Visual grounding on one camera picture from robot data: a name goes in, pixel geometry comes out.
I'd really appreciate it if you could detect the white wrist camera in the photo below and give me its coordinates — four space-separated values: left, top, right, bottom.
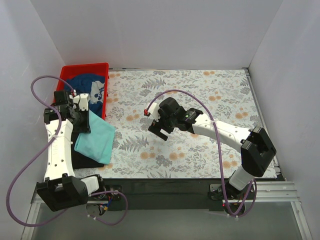
143 102 160 122
73 93 90 111

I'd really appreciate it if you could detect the purple cable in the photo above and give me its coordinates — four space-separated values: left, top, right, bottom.
5 75 130 227
145 89 257 219

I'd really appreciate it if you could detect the red plastic bin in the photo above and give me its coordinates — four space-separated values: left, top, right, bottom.
56 62 109 119

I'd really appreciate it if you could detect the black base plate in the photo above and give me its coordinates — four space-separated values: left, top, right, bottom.
89 178 254 214

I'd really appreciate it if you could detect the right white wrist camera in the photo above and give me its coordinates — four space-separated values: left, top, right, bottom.
143 102 160 122

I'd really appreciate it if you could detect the aluminium mounting rail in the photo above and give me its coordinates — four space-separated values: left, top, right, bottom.
27 181 300 208

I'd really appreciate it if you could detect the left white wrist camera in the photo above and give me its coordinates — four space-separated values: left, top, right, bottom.
73 93 90 111

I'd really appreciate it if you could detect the mint green t-shirt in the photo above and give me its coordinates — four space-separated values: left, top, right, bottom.
74 110 116 165

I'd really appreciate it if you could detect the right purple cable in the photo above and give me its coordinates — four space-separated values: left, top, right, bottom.
145 89 257 219

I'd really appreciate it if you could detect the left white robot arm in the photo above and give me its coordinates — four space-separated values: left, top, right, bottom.
36 90 107 212

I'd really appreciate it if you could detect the floral patterned table mat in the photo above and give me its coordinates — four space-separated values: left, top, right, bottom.
75 69 261 178

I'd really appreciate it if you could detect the navy blue printed t-shirt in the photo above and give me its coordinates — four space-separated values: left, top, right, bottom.
66 73 105 118

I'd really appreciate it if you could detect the folded black t-shirt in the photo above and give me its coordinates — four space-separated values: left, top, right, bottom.
71 149 104 170

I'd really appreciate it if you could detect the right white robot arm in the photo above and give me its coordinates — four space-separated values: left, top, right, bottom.
144 97 277 199

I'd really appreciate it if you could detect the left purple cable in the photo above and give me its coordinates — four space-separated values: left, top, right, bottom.
5 75 130 227

